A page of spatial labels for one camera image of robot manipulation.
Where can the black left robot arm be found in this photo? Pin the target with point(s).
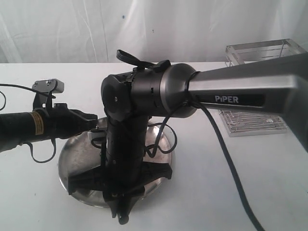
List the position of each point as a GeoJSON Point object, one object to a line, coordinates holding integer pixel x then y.
{"type": "Point", "coordinates": [20, 128]}

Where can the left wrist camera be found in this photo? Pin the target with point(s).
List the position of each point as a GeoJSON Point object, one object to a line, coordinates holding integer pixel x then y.
{"type": "Point", "coordinates": [49, 85]}

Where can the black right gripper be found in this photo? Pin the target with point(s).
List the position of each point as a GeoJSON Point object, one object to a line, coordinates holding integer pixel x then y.
{"type": "Point", "coordinates": [123, 173]}

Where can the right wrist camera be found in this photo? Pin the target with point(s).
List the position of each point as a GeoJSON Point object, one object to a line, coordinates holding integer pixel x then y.
{"type": "Point", "coordinates": [96, 136]}

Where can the steel wire utensil rack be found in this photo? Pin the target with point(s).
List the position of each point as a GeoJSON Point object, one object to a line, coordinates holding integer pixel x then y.
{"type": "Point", "coordinates": [238, 124]}

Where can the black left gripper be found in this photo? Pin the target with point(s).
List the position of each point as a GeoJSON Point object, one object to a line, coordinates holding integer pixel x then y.
{"type": "Point", "coordinates": [60, 122]}

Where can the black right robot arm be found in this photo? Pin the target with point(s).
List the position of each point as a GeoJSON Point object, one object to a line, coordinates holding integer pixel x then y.
{"type": "Point", "coordinates": [277, 86]}

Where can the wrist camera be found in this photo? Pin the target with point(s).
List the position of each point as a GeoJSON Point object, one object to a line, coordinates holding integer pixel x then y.
{"type": "Point", "coordinates": [49, 85]}
{"type": "Point", "coordinates": [96, 136]}

